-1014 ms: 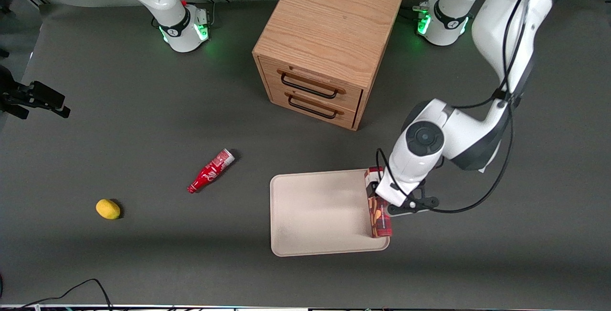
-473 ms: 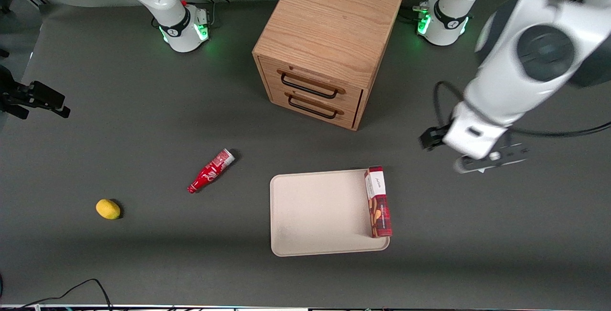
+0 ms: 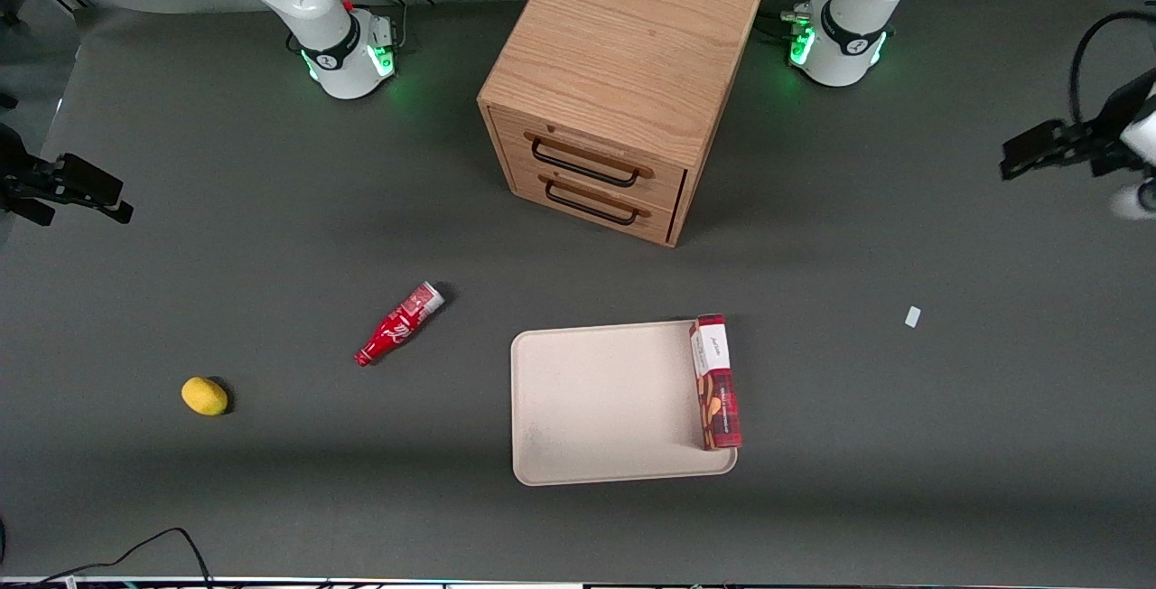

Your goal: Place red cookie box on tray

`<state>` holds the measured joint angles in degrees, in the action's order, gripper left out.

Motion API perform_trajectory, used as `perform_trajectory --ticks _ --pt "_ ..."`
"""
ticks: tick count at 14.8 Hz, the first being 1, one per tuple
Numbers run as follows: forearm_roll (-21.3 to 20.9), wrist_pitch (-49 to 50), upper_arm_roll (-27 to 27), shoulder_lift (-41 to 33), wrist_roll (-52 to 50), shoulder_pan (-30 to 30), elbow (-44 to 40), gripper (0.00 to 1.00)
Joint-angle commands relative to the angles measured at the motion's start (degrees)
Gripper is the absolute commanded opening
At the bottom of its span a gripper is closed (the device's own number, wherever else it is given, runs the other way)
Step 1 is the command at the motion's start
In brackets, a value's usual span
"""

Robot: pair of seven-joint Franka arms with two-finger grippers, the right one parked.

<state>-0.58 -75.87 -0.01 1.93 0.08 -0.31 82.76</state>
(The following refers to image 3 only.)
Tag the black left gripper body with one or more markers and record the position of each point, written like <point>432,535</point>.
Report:
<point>1107,130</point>

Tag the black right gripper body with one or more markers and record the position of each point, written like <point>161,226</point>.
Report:
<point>13,179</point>

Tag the red tartan cookie box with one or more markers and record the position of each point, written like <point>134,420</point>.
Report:
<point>718,390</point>

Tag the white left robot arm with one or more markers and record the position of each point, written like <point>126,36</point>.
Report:
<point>853,20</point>

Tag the beige rectangular tray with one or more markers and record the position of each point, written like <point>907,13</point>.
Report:
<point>605,404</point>

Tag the small white paper scrap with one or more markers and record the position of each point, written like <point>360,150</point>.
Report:
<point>912,316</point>

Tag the yellow lemon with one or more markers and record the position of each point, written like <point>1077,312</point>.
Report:
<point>204,396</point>

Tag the red cola bottle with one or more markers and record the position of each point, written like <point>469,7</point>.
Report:
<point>397,325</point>

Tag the oak wooden drawer cabinet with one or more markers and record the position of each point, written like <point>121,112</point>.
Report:
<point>623,56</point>

